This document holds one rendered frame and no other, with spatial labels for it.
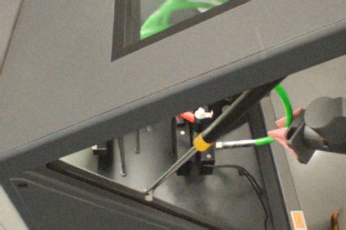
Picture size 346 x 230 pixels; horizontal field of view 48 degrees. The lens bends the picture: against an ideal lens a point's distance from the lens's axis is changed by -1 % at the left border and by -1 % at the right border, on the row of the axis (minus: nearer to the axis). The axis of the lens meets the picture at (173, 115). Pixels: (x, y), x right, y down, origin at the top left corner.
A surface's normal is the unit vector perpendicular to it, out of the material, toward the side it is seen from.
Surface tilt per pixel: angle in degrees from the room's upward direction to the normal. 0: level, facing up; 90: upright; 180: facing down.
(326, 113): 51
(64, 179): 43
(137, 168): 0
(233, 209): 0
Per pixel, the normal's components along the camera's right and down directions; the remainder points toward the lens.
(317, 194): 0.04, -0.62
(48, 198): 0.06, 0.78
